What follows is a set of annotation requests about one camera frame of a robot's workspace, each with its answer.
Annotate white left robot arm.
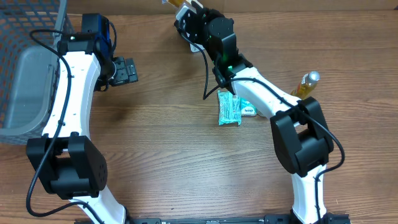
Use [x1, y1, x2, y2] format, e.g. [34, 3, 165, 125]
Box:
[26, 14, 138, 223]

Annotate grey plastic shopping basket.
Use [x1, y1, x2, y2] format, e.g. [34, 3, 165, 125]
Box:
[1, 0, 73, 144]

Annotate brown snack bag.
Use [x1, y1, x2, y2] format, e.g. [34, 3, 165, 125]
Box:
[161, 0, 204, 12]

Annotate yellow liquid bottle silver cap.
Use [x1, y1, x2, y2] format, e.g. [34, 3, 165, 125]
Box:
[291, 71, 320, 100]

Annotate green lid jar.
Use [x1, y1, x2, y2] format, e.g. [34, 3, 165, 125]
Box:
[257, 111, 267, 118]

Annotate white barcode scanner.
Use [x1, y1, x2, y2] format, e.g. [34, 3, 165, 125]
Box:
[190, 44, 205, 53]

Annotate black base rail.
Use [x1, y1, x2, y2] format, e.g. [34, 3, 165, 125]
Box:
[74, 213, 351, 224]

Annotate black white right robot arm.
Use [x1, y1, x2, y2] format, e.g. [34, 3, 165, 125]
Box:
[174, 1, 336, 223]

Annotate small teal white box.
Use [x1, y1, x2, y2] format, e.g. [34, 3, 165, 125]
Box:
[240, 98, 257, 116]

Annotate teal wet wipes pack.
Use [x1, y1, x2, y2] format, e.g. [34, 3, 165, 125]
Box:
[218, 90, 242, 126]

